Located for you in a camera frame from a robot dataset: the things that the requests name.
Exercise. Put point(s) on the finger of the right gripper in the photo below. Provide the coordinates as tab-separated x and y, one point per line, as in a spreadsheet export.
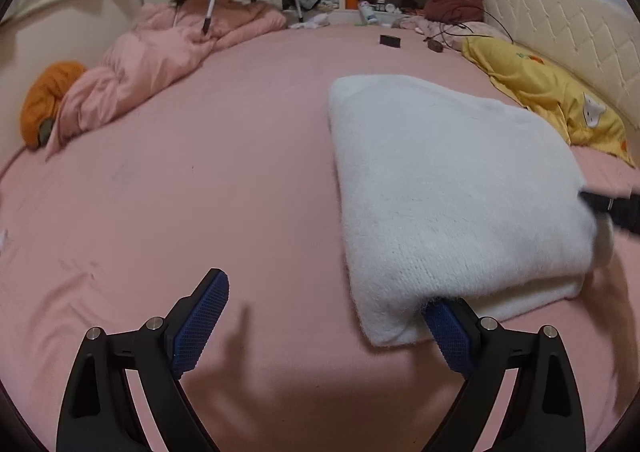
624	211

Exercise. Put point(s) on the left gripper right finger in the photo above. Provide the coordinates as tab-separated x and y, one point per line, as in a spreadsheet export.
544	411

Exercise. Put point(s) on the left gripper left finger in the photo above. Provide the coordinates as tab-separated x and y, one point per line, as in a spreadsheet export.
98	411

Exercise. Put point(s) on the white fluffy knit sweater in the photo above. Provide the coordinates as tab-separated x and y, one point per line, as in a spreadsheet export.
448	195

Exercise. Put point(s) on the yellow cat print blanket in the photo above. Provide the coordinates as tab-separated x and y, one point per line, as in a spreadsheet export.
574	111

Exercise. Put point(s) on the cream tufted headboard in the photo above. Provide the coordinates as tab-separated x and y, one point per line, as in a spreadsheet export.
595	39

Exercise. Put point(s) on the small dark charger block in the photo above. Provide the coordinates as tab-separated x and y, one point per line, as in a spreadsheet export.
434	45

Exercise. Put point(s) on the dark red clothing pile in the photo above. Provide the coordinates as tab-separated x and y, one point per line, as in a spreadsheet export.
452	11

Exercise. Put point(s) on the pink bed sheet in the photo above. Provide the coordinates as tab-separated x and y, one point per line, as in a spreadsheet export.
230	168

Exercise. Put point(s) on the small black box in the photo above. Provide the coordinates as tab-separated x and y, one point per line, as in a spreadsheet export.
391	41

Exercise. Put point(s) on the orange pumpkin cushion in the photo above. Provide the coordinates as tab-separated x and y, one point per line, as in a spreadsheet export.
43	100

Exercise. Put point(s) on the white blue tube bottle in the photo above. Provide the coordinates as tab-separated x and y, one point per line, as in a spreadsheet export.
367	13

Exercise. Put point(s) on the pink crumpled duvet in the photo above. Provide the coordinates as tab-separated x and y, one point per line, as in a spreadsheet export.
164	45

